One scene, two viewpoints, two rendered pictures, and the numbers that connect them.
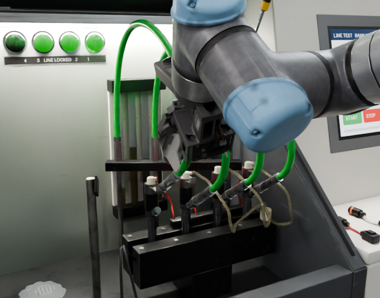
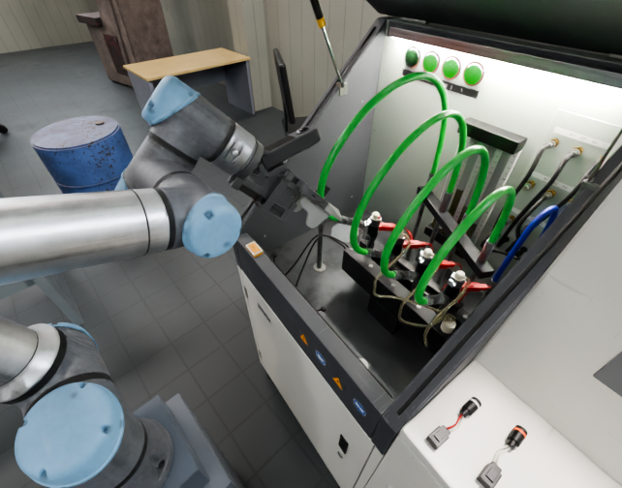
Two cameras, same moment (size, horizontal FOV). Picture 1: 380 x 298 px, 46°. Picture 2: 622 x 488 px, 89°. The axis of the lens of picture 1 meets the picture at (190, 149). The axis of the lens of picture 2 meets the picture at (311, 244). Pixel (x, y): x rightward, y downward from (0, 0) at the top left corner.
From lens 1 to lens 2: 0.82 m
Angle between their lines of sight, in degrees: 75
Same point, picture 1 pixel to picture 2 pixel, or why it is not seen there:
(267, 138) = not seen: hidden behind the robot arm
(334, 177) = (569, 397)
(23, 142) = (396, 139)
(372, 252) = (405, 435)
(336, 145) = (615, 379)
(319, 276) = (362, 379)
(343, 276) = (370, 403)
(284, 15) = not seen: outside the picture
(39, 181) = (396, 171)
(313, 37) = not seen: outside the picture
